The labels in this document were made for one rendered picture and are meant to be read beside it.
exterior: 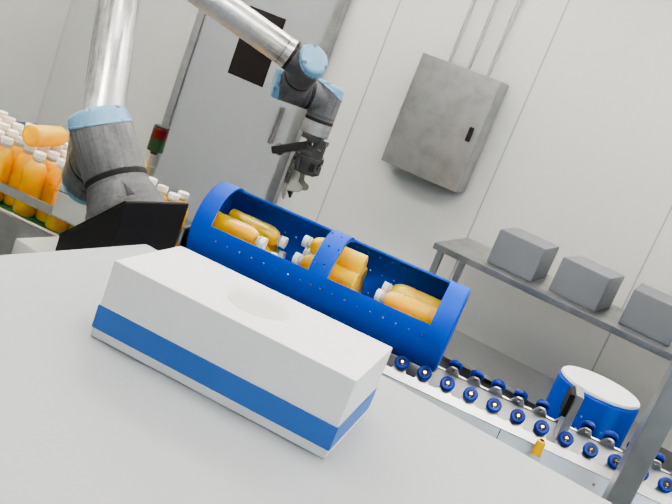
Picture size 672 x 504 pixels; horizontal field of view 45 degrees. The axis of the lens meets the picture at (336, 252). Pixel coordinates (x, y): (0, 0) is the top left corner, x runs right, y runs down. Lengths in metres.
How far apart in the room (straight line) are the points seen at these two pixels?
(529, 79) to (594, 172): 0.77
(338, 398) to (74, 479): 0.22
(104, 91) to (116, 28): 0.19
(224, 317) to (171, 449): 0.13
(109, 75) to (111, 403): 1.67
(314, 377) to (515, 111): 5.20
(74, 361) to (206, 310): 0.12
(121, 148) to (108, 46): 0.42
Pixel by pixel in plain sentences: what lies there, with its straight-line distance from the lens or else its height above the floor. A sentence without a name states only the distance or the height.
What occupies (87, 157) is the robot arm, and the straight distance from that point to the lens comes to 1.99.
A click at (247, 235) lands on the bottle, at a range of 2.59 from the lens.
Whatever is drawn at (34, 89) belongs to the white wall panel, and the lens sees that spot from 7.93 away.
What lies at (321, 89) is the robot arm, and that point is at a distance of 2.47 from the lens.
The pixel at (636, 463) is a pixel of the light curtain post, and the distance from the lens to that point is 2.28.
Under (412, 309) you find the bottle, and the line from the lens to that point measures 2.48.
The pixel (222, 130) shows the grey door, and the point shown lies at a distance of 6.72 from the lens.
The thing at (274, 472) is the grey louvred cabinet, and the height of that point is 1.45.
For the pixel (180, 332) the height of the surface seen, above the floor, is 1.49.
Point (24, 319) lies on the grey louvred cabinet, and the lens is 0.77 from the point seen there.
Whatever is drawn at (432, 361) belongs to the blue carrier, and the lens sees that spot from 2.47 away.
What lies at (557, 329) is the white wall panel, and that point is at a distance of 5.79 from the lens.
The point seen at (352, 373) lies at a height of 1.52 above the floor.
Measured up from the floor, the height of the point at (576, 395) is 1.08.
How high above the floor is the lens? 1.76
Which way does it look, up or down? 13 degrees down
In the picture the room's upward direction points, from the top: 21 degrees clockwise
